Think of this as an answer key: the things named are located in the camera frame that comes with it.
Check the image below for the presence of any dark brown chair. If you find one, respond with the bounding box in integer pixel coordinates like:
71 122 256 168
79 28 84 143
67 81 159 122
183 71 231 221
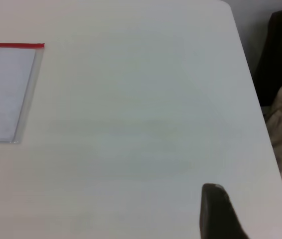
254 7 282 108

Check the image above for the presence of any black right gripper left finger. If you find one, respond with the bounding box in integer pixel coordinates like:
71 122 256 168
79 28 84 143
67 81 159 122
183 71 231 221
199 183 252 239

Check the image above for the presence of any clear plastic red zipper bag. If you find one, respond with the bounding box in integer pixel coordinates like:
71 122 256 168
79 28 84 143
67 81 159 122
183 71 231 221
0 42 46 144

